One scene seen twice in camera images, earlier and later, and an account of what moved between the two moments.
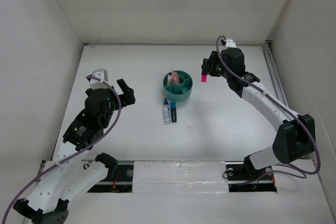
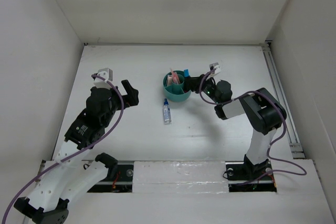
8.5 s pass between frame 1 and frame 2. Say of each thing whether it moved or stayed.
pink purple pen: stayed
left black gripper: stayed
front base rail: stayed
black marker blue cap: moved
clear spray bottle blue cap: stayed
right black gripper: moved
